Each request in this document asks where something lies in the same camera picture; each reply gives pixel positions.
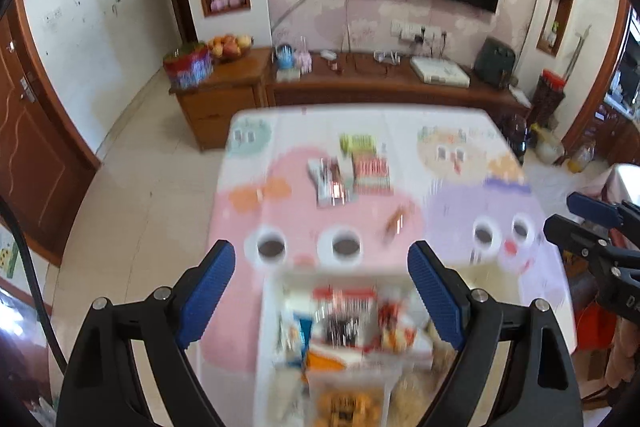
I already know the wall power strip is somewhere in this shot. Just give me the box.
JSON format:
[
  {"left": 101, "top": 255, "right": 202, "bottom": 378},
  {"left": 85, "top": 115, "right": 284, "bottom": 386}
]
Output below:
[{"left": 390, "top": 20, "right": 447, "bottom": 43}]

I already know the red white cookies packet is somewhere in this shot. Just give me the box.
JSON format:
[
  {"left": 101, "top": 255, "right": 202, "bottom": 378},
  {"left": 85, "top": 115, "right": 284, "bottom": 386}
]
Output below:
[{"left": 352, "top": 154, "right": 393, "bottom": 194}]

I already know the dark ceramic jar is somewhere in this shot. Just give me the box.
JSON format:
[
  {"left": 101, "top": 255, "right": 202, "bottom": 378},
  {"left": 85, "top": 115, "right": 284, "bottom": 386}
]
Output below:
[{"left": 499, "top": 114, "right": 529, "bottom": 166}]

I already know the red blue gift box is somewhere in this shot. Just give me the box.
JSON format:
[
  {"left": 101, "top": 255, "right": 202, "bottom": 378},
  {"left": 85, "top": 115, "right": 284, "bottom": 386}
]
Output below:
[{"left": 163, "top": 42, "right": 214, "bottom": 90}]

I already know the fruit bowl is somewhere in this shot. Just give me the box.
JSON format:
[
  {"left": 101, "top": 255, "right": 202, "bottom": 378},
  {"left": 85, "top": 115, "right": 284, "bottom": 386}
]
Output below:
[{"left": 207, "top": 35, "right": 254, "bottom": 64}]

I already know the long wooden tv cabinet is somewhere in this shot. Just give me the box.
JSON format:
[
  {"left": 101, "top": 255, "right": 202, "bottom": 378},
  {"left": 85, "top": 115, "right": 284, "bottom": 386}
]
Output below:
[{"left": 170, "top": 48, "right": 529, "bottom": 150}]

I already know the white set-top box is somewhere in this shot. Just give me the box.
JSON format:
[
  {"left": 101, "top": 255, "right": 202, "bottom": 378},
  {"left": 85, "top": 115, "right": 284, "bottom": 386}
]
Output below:
[{"left": 409, "top": 56, "right": 470, "bottom": 89}]

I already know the blue snack packet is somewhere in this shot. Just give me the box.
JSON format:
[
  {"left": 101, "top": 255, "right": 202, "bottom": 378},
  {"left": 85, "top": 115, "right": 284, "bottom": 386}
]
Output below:
[{"left": 279, "top": 310, "right": 314, "bottom": 366}]

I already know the white storage bin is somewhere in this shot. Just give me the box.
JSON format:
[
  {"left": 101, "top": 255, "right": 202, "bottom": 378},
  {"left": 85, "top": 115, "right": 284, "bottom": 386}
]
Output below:
[{"left": 254, "top": 271, "right": 456, "bottom": 426}]

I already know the pink toy figure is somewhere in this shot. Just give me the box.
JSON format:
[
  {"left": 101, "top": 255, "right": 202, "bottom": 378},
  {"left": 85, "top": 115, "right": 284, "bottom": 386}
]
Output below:
[{"left": 294, "top": 36, "right": 312, "bottom": 75}]

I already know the blue kettle ornament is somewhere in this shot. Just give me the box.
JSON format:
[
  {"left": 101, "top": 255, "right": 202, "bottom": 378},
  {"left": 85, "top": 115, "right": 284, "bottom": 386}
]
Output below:
[{"left": 274, "top": 43, "right": 296, "bottom": 70}]

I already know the brown wooden door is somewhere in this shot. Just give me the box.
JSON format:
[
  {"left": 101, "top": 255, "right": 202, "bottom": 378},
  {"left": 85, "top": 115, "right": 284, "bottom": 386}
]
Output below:
[{"left": 1, "top": 0, "right": 100, "bottom": 267}]

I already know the green pineapple cake packet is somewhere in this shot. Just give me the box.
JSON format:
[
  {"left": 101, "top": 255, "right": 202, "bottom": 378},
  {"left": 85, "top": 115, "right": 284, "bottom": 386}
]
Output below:
[{"left": 340, "top": 134, "right": 376, "bottom": 155}]

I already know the dark green appliance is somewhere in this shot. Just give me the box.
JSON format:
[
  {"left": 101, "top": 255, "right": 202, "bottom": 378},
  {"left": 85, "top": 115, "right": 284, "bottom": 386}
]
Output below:
[{"left": 473, "top": 37, "right": 515, "bottom": 89}]

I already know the orange snack clear wrapper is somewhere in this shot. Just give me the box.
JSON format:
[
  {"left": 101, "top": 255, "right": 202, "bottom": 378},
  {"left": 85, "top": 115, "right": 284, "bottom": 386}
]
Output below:
[{"left": 384, "top": 206, "right": 407, "bottom": 242}]

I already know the cartoon printed tablecloth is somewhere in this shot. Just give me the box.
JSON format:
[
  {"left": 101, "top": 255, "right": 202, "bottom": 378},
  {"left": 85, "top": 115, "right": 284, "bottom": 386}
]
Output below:
[{"left": 202, "top": 105, "right": 577, "bottom": 373}]

